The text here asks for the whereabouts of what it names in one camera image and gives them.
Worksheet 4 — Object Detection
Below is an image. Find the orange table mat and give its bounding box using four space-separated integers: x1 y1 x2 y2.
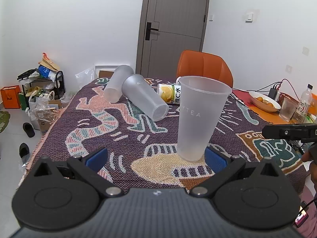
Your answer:
232 89 301 125

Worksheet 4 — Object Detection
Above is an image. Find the brown paper bag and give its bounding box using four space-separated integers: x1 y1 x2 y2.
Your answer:
38 53 61 71

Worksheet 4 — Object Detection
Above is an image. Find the smartphone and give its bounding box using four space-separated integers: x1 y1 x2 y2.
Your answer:
294 202 309 229

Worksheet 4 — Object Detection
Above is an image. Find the white tote bag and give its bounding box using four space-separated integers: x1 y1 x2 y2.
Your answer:
28 91 55 111

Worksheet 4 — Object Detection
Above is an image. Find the cardboard box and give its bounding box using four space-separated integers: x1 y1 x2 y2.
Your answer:
35 100 63 135

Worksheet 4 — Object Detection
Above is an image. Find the person's right hand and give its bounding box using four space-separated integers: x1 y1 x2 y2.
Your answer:
301 145 317 164

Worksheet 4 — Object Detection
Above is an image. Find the black shoe rack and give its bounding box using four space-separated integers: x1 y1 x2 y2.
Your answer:
21 70 65 100

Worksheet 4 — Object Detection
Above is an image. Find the green paper bag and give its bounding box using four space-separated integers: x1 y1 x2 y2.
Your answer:
18 92 30 111

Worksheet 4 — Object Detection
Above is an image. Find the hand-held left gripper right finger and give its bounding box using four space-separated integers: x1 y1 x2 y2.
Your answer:
189 146 283 199

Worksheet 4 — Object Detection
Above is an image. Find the orange shopping bag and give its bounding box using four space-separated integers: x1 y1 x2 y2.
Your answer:
0 85 21 109

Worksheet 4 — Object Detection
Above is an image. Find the blue and white bag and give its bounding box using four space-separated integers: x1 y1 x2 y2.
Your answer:
37 65 56 79

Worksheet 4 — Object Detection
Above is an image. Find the clear drinking glass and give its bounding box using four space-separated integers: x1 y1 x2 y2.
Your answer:
279 96 298 122

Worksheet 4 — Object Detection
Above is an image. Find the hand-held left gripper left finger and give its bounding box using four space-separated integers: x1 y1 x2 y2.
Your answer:
32 147 125 199

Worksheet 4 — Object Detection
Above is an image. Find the black slipper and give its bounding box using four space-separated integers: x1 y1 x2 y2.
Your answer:
22 122 36 138
19 143 31 159

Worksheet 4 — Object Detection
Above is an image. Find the frosted plastic cup with lettering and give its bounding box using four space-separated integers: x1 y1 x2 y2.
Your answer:
177 75 233 162

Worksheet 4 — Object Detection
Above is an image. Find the white bowl of oranges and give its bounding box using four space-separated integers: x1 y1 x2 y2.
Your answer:
248 91 282 113

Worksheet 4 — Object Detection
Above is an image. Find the black charger with cables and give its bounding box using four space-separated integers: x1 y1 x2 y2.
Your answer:
274 79 304 97

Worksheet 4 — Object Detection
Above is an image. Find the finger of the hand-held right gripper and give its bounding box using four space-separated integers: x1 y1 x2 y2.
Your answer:
262 123 317 143

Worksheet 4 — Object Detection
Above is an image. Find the yellow label drink bottle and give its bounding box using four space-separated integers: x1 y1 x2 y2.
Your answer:
157 77 183 105

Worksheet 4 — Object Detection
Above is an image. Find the clear plastic bag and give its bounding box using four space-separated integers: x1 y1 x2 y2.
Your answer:
75 67 96 90

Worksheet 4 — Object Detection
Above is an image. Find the grey door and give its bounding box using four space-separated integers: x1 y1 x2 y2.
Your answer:
135 0 212 79

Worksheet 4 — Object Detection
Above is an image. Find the black door handle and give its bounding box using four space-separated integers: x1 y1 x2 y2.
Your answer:
145 22 159 41

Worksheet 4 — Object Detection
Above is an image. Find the printed blanket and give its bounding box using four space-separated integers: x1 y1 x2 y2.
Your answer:
18 77 308 194

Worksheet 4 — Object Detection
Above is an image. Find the orange chair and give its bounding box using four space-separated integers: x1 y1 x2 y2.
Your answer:
176 50 234 89

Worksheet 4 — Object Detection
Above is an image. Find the clear plastic water bottle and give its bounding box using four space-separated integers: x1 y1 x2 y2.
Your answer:
292 84 314 124

